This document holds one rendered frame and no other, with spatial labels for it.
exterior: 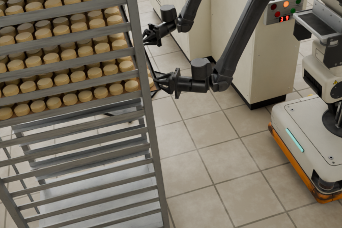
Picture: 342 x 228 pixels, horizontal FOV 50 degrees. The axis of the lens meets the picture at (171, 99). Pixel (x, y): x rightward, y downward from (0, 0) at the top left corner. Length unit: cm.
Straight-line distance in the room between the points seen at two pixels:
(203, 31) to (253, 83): 70
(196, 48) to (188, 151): 97
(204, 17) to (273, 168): 128
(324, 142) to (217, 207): 68
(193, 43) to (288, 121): 113
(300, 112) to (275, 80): 39
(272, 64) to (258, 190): 82
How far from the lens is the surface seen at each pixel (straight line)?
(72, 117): 190
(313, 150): 211
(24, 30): 129
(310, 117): 229
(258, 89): 258
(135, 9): 113
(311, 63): 193
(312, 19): 179
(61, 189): 219
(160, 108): 275
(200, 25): 295
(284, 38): 245
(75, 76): 132
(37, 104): 140
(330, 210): 224
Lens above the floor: 177
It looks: 39 degrees down
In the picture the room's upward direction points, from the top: 6 degrees counter-clockwise
